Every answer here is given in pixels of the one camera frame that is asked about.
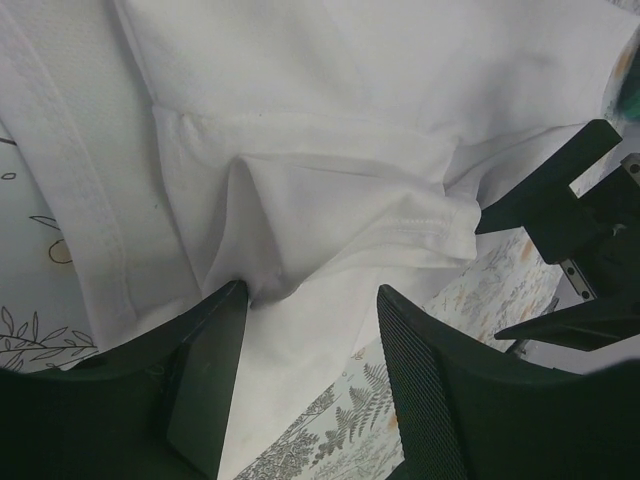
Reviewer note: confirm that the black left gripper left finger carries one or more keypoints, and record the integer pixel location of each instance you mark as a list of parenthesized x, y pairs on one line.
[(156, 407)]

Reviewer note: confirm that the floral patterned tablecloth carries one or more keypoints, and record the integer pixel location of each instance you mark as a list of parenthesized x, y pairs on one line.
[(340, 425)]

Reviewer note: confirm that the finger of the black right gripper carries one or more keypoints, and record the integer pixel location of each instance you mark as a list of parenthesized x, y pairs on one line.
[(534, 193), (589, 326)]

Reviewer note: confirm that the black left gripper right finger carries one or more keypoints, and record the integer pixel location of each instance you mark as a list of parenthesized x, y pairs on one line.
[(468, 411)]

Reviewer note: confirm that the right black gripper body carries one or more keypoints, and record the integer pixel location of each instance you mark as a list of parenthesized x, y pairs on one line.
[(604, 267)]

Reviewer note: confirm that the white t-shirt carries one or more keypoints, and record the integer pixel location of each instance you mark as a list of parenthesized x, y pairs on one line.
[(363, 34)]

